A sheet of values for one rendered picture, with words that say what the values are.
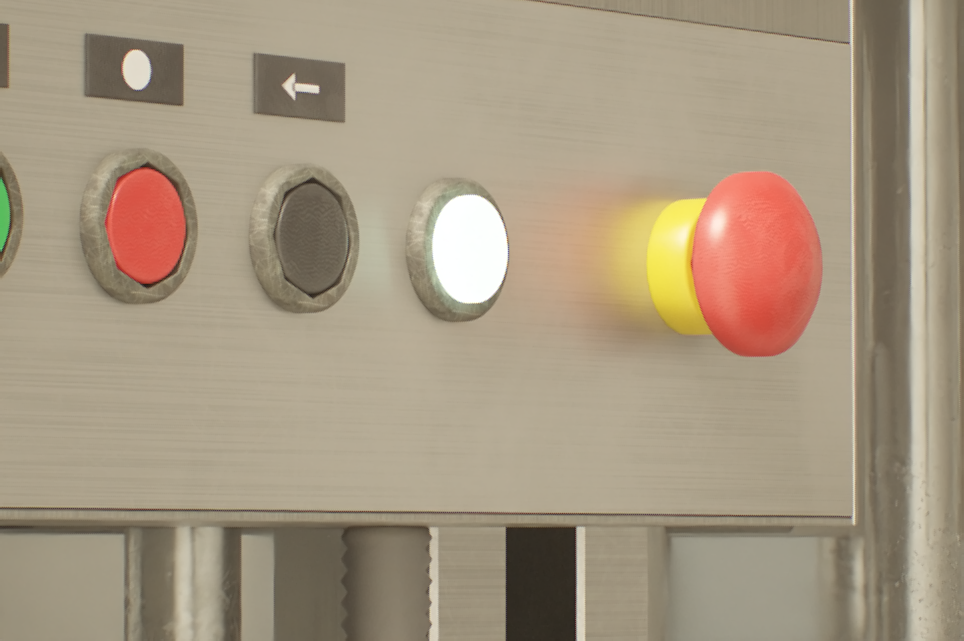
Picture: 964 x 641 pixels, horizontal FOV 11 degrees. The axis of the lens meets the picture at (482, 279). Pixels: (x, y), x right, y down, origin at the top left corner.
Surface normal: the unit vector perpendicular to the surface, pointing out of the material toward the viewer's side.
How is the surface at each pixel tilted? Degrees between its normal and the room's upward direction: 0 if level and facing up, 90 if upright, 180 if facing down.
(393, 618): 58
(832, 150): 90
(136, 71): 90
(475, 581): 90
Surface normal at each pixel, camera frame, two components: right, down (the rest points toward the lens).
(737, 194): 0.29, -0.55
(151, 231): 0.78, -0.04
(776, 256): 0.54, -0.11
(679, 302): -0.52, 0.52
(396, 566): 0.25, 0.49
